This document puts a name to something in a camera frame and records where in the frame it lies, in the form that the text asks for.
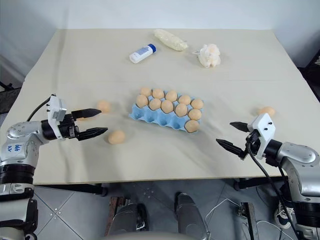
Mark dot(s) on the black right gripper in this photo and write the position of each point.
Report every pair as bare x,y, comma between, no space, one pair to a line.
253,146

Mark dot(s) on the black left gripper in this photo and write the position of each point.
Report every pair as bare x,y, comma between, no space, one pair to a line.
70,130

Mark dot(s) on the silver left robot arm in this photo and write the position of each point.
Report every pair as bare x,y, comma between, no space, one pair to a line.
17,147

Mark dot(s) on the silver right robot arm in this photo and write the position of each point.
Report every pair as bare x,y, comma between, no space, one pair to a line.
300,160

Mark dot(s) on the blue egg tray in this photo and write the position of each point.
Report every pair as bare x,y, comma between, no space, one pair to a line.
160,120

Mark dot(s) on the brown egg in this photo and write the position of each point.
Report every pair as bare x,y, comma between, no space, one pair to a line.
116,137
197,103
171,96
181,110
158,93
185,99
268,110
194,114
145,91
155,104
192,126
142,100
167,106
103,106

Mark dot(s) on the cream tablecloth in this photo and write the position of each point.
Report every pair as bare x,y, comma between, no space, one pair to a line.
160,155

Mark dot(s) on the black stand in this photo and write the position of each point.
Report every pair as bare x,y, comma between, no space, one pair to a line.
8,97

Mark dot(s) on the brown metal bar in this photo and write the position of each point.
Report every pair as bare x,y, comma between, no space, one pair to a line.
248,220
115,210

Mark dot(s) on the white bottle with blue cap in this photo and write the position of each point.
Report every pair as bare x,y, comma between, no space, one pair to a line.
142,53

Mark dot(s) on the grey rounded robot leg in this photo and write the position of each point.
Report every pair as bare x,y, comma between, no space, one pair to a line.
190,215
130,220

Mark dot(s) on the dark sneaker with white laces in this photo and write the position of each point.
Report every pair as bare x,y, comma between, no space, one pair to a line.
283,215

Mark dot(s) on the black chair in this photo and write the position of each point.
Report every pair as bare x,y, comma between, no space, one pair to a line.
312,75

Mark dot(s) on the clear bag of white filling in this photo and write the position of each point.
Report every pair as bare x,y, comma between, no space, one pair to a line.
170,40

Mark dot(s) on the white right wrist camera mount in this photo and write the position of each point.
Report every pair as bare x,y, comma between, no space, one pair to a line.
265,125

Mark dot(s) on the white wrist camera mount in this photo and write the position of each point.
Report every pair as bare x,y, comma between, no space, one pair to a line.
56,107
265,125

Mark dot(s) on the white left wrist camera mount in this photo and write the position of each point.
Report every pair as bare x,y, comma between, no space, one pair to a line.
56,107

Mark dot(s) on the black table frame leg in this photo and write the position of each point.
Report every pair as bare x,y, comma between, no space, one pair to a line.
260,182
75,188

